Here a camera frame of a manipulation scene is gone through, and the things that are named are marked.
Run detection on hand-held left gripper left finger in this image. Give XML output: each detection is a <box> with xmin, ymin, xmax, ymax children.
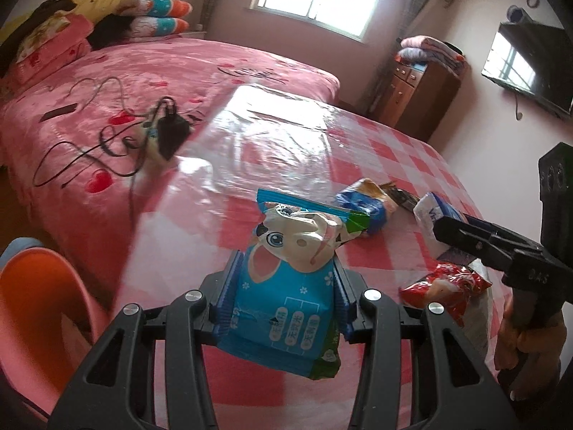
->
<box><xmin>47</xmin><ymin>251</ymin><xmax>245</xmax><ymax>430</ymax></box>

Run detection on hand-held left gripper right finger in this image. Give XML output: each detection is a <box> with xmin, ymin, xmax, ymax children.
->
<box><xmin>333</xmin><ymin>262</ymin><xmax>522</xmax><ymax>430</ymax></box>

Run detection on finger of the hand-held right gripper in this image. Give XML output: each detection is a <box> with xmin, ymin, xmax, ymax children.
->
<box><xmin>466</xmin><ymin>214</ymin><xmax>544</xmax><ymax>252</ymax></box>
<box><xmin>432</xmin><ymin>216</ymin><xmax>515</xmax><ymax>274</ymax></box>

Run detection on white blue packet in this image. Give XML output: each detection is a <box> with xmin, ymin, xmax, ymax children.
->
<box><xmin>413</xmin><ymin>192</ymin><xmax>475</xmax><ymax>261</ymax></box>

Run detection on blue cartoon wet wipe packet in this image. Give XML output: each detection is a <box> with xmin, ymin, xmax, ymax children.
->
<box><xmin>214</xmin><ymin>188</ymin><xmax>372</xmax><ymax>381</ymax></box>

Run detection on blue tan snack wrapper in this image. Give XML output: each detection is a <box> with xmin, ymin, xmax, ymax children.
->
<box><xmin>336</xmin><ymin>178</ymin><xmax>399</xmax><ymax>238</ymax></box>

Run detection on person's right hand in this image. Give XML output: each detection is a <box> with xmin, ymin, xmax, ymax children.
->
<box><xmin>492</xmin><ymin>298</ymin><xmax>565</xmax><ymax>403</ymax></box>

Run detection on red snack wrapper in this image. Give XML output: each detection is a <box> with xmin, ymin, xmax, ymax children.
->
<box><xmin>398</xmin><ymin>263</ymin><xmax>492</xmax><ymax>328</ymax></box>

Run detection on dark brown snack wrapper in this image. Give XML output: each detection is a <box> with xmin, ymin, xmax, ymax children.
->
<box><xmin>380</xmin><ymin>181</ymin><xmax>422</xmax><ymax>211</ymax></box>

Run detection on pink white checkered tablecloth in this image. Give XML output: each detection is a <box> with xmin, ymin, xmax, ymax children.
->
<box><xmin>107</xmin><ymin>83</ymin><xmax>506</xmax><ymax>430</ymax></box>

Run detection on brown wooden cabinet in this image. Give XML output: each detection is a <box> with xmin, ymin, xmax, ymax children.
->
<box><xmin>371</xmin><ymin>56</ymin><xmax>462</xmax><ymax>142</ymax></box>

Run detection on black power adapter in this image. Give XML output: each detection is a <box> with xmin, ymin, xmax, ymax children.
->
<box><xmin>154</xmin><ymin>96</ymin><xmax>191</xmax><ymax>161</ymax></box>

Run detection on orange plastic chair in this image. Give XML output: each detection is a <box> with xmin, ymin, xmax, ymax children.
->
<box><xmin>0</xmin><ymin>237</ymin><xmax>112</xmax><ymax>417</ymax></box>

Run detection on folded blankets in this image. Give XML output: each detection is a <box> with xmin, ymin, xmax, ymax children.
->
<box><xmin>398</xmin><ymin>35</ymin><xmax>466</xmax><ymax>77</ymax></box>

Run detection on pink printed bed blanket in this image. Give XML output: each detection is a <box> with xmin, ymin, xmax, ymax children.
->
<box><xmin>0</xmin><ymin>36</ymin><xmax>341</xmax><ymax>323</ymax></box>

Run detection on dark flat phone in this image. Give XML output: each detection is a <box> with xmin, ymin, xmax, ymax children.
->
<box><xmin>39</xmin><ymin>103</ymin><xmax>79</xmax><ymax>123</ymax></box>

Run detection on striped bolster pillow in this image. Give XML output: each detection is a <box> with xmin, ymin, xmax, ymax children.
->
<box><xmin>130</xmin><ymin>16</ymin><xmax>191</xmax><ymax>37</ymax></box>
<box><xmin>119</xmin><ymin>0</ymin><xmax>194</xmax><ymax>21</ymax></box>

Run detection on black cloth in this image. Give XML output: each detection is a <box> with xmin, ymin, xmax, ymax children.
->
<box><xmin>87</xmin><ymin>14</ymin><xmax>135</xmax><ymax>50</ymax></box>

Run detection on pink pillow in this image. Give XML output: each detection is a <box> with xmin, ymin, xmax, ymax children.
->
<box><xmin>13</xmin><ymin>13</ymin><xmax>92</xmax><ymax>83</ymax></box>

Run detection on floral pillow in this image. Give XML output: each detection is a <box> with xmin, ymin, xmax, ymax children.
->
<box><xmin>15</xmin><ymin>15</ymin><xmax>72</xmax><ymax>63</ymax></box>

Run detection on yellow headboard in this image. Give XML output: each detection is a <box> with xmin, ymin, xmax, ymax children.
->
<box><xmin>0</xmin><ymin>0</ymin><xmax>162</xmax><ymax>43</ymax></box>

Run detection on brown cloth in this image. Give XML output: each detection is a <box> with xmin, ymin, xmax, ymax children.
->
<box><xmin>0</xmin><ymin>0</ymin><xmax>77</xmax><ymax>77</ymax></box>

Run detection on thin grey cable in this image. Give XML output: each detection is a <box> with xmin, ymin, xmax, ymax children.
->
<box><xmin>127</xmin><ymin>152</ymin><xmax>150</xmax><ymax>229</ymax></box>

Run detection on wall television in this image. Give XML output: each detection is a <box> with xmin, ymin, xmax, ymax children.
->
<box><xmin>481</xmin><ymin>21</ymin><xmax>573</xmax><ymax>119</ymax></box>

